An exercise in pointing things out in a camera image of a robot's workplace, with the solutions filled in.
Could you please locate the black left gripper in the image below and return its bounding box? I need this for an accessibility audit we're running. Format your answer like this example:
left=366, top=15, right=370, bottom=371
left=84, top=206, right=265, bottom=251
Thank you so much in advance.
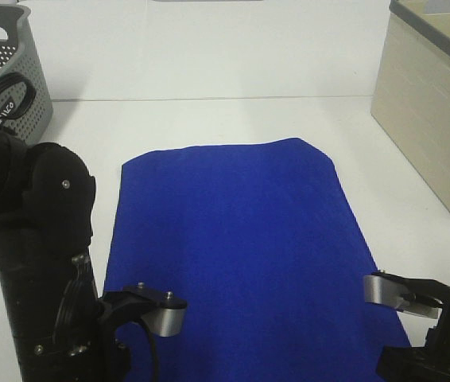
left=95, top=294, right=131, bottom=381

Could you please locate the beige plastic storage bin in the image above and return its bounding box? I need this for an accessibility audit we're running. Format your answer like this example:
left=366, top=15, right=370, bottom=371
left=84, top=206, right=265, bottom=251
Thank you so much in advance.
left=371, top=1, right=450, bottom=212

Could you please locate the blue microfibre towel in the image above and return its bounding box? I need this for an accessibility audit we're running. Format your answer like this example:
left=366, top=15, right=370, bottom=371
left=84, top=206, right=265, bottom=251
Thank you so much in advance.
left=105, top=138, right=409, bottom=381

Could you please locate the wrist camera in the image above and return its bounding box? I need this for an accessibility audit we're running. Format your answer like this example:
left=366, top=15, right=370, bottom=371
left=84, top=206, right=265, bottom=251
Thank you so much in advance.
left=102, top=283, right=188, bottom=337
left=363, top=271, right=450, bottom=319

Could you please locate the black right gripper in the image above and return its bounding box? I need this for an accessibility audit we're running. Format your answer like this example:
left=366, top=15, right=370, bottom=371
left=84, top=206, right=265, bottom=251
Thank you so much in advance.
left=375, top=346, right=450, bottom=381

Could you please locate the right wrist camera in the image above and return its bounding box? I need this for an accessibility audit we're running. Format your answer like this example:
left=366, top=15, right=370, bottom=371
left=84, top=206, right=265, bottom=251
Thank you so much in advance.
left=363, top=271, right=450, bottom=319

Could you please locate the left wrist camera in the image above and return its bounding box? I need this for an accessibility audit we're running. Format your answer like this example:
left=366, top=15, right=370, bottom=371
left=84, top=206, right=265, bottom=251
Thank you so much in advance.
left=102, top=283, right=188, bottom=337

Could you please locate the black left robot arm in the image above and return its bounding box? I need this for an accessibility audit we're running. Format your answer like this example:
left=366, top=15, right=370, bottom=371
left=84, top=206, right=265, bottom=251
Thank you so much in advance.
left=0, top=131, right=130, bottom=381

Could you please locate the grey perforated plastic basket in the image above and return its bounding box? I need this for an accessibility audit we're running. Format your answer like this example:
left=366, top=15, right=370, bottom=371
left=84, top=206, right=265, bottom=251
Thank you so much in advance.
left=0, top=4, right=53, bottom=144

